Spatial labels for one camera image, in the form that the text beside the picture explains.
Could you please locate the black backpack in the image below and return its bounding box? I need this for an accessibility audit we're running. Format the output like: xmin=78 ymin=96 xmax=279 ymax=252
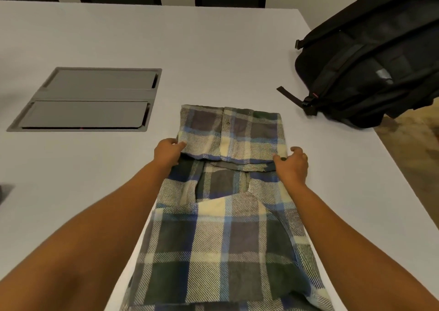
xmin=276 ymin=0 xmax=439 ymax=129

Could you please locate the grey table cable box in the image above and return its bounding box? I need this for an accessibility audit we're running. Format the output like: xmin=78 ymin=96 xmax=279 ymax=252
xmin=6 ymin=67 xmax=163 ymax=133

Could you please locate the person's right forearm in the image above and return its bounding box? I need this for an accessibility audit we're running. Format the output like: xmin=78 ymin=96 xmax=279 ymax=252
xmin=284 ymin=183 xmax=439 ymax=311

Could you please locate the person's left hand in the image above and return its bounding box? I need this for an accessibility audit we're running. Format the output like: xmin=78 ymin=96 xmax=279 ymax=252
xmin=153 ymin=138 xmax=187 ymax=170

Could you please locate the person's left forearm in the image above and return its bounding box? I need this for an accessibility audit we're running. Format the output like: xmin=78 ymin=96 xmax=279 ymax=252
xmin=0 ymin=161 xmax=172 ymax=311

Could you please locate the plaid flannel shirt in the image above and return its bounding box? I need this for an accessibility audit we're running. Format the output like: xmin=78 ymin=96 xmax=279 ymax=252
xmin=120 ymin=104 xmax=335 ymax=311

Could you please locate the person's right hand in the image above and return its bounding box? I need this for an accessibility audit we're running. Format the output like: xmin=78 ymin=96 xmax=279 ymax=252
xmin=273 ymin=146 xmax=309 ymax=188

